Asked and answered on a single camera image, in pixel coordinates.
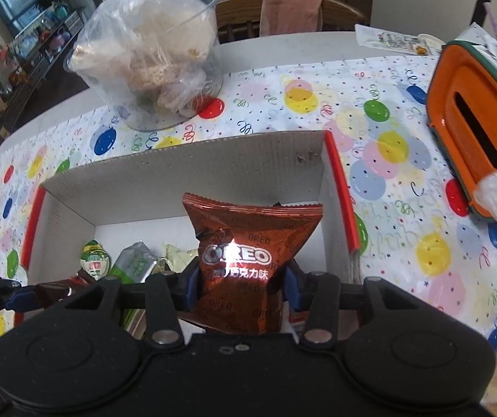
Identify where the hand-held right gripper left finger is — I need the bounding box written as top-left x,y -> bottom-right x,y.
49,265 -> 200,349

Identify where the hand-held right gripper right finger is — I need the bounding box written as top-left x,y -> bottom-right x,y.
284,265 -> 432,349

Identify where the cream star-print packet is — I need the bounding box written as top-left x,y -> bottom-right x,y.
164,243 -> 199,272

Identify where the dark brown snack bar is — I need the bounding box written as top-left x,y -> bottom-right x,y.
35,271 -> 97,302

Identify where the green and white snack packet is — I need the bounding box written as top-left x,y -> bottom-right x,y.
109,240 -> 158,283

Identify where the brown snack packet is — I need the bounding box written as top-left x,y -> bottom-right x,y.
182,192 -> 324,335

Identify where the green jelly cup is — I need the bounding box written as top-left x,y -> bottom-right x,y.
79,240 -> 112,281

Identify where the red cardboard box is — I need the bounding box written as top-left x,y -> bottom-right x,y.
20,130 -> 360,335

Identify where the clear bag of snacks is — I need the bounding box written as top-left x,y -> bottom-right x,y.
68,0 -> 219,116

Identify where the clear plastic container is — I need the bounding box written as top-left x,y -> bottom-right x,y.
64,0 -> 225,133

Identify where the balloon printed tablecloth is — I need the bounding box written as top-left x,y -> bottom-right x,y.
0,54 -> 497,417

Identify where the grey television cabinet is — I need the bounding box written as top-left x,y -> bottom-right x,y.
0,9 -> 86,131

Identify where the orange and green tissue box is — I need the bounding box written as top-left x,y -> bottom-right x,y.
426,40 -> 497,222

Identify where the white printed flat packet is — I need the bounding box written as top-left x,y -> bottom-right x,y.
355,24 -> 447,57

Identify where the flat screen television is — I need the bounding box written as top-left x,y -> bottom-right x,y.
0,0 -> 51,38

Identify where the pink cloth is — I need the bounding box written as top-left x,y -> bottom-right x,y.
259,0 -> 327,38

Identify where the wooden dining chair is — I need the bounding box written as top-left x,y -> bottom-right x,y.
216,0 -> 366,44

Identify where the white patterned paper packet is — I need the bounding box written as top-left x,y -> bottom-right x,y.
457,22 -> 497,79

